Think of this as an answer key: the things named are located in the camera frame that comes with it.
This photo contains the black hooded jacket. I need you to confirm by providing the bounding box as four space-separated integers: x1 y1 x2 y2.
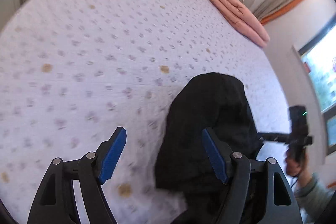
154 72 263 223

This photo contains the person's right hand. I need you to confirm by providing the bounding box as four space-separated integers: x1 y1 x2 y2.
285 150 312 188

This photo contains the window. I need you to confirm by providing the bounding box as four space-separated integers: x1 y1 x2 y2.
298 18 335 155

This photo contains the white patterned bed mattress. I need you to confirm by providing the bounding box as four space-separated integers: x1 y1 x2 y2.
1 0 290 223

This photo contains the folded pink blanket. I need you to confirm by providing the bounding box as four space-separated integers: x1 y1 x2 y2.
210 0 270 48

